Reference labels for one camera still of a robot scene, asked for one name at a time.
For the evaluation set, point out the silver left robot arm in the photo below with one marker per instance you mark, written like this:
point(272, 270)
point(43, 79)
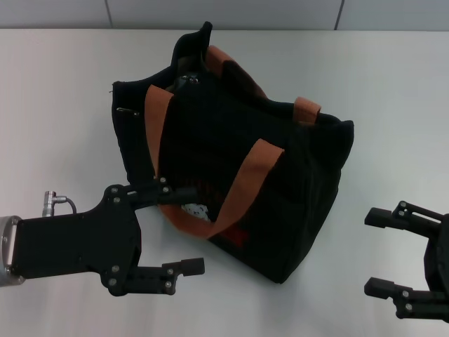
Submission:
point(5, 249)

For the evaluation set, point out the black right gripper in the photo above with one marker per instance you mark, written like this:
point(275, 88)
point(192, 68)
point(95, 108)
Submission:
point(438, 263)

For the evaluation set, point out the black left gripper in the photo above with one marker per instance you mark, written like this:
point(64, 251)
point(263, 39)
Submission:
point(77, 242)

